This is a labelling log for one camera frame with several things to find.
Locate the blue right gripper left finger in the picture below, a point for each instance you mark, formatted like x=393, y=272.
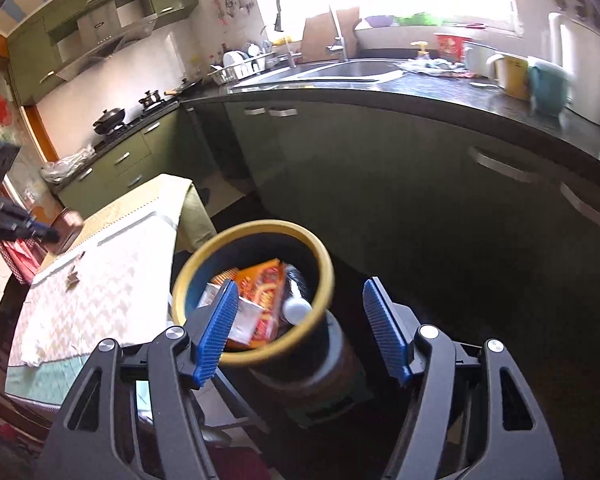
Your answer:
x=211, y=325

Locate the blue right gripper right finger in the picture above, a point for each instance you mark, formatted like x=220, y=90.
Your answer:
x=394, y=327

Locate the pink white milk carton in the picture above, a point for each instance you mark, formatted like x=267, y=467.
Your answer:
x=246, y=320

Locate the orange snack box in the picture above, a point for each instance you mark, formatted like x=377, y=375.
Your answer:
x=263, y=285

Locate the yellow rimmed blue trash bin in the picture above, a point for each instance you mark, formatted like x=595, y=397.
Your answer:
x=285, y=281

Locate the green kitchen cabinets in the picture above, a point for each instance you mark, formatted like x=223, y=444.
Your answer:
x=485, y=224

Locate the steel kitchen sink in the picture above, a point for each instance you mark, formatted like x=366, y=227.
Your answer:
x=367, y=70

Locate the pink checkered apron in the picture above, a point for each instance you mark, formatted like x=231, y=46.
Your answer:
x=23, y=257

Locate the plastic bag on counter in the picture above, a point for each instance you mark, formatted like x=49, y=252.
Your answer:
x=58, y=172

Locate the white round lid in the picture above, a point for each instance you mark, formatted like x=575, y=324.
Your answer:
x=295, y=310

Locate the stacked plastic stools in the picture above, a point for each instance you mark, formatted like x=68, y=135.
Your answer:
x=319, y=381

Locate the patterned tablecloth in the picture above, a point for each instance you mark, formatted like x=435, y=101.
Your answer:
x=114, y=282

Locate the black wok on stove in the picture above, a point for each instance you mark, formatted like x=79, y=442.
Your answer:
x=109, y=120

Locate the small black pot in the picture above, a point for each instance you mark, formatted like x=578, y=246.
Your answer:
x=150, y=99

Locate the steel range hood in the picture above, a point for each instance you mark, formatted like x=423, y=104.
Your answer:
x=100, y=32

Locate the white dish rack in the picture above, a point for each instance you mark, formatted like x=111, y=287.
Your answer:
x=238, y=65

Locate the yellow mug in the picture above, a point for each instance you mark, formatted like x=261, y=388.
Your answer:
x=510, y=72

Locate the red container on counter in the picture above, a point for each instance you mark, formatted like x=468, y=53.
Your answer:
x=451, y=47

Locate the chrome faucet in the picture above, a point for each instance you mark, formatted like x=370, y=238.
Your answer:
x=338, y=46

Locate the teal mug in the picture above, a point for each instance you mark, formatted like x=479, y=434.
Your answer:
x=548, y=85

